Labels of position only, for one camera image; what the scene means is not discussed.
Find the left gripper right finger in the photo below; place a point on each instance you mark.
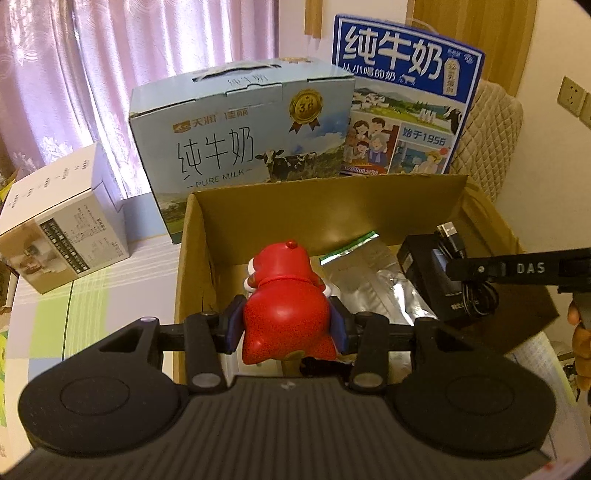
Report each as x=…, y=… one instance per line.
x=365, y=334

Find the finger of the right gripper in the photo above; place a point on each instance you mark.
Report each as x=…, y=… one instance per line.
x=465, y=269

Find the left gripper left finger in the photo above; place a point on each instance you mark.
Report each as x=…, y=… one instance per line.
x=207, y=335

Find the silver foil pouch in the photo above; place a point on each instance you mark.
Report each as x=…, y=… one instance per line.
x=366, y=276

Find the black product box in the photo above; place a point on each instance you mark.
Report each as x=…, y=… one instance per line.
x=424, y=264

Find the red toy figure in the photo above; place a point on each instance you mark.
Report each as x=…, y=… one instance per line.
x=287, y=310

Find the person right hand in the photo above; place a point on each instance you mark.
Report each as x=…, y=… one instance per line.
x=581, y=348

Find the brown cardboard box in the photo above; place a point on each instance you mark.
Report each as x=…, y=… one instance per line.
x=225, y=227

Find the quilted beige chair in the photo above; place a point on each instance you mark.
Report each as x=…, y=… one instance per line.
x=487, y=145

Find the checkered bed sheet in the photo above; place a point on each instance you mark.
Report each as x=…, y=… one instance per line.
x=45, y=329

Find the white appliance product box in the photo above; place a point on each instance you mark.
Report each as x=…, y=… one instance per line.
x=64, y=221

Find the dark blue milk carton box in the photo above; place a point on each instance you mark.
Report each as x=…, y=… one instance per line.
x=412, y=95

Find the light blue milk carton box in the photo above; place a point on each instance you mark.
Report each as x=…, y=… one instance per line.
x=240, y=123

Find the pink curtain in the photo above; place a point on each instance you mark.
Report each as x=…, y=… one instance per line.
x=68, y=69

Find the wall socket pair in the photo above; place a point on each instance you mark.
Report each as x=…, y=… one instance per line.
x=576, y=100

